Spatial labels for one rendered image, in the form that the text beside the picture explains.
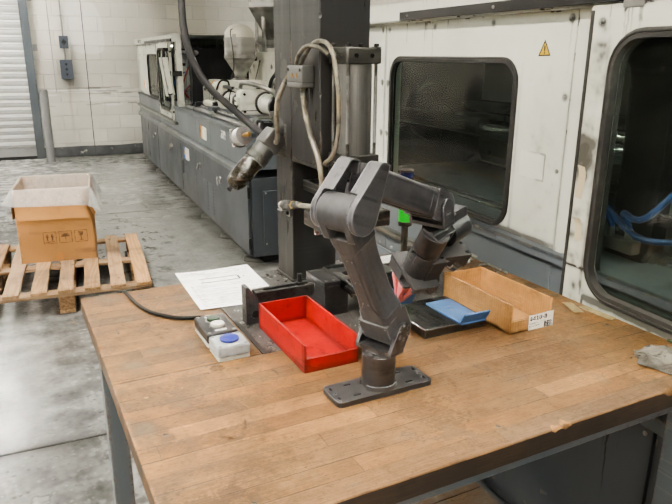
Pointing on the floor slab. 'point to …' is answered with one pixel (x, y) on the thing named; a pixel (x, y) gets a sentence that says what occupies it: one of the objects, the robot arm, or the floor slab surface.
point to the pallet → (74, 273)
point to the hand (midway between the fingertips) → (399, 298)
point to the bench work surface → (614, 336)
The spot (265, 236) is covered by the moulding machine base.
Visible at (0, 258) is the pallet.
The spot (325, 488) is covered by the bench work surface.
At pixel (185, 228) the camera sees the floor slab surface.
